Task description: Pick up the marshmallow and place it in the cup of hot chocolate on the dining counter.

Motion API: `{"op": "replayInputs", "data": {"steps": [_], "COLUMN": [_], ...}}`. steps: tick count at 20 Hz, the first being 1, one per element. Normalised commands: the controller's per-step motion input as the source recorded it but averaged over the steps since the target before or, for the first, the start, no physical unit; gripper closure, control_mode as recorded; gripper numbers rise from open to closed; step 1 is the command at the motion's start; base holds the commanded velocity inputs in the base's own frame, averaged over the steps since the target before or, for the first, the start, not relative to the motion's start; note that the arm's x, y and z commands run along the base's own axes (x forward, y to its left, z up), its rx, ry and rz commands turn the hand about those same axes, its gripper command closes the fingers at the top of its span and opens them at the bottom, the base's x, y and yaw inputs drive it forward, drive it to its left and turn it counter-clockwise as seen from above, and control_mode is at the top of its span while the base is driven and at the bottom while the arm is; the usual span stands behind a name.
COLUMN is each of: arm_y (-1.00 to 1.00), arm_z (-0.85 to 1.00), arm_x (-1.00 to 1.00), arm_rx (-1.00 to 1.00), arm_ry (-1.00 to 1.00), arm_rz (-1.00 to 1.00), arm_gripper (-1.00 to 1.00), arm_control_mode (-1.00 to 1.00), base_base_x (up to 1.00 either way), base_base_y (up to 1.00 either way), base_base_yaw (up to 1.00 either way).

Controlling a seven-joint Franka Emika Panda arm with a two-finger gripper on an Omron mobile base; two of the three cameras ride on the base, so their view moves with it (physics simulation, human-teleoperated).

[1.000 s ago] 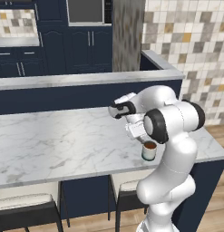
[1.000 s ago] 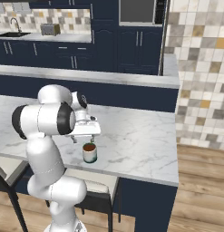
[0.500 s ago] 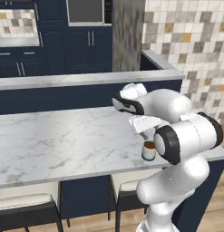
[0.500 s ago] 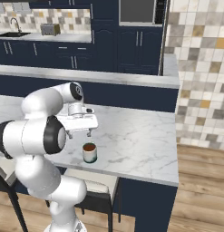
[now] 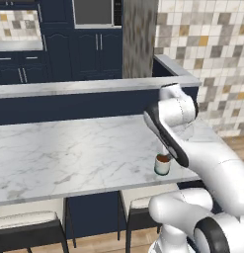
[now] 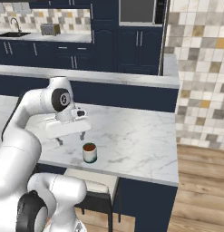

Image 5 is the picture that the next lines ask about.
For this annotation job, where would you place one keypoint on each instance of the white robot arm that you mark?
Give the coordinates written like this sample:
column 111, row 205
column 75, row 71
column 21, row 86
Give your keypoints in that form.
column 205, row 158

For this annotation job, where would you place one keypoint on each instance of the navy island counter base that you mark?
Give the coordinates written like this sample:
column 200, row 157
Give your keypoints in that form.
column 77, row 105

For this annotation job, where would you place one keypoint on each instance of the white cushioned black stool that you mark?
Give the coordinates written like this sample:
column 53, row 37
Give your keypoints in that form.
column 140, row 204
column 26, row 222

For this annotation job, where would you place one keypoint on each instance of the built-in microwave oven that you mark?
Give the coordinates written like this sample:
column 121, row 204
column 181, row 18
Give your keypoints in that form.
column 97, row 13

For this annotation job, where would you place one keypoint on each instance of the cup of hot chocolate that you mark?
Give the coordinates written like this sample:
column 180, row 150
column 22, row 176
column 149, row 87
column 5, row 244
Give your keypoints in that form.
column 162, row 165

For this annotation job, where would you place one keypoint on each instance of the navy kitchen cupboard run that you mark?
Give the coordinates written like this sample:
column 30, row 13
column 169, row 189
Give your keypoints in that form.
column 61, row 52

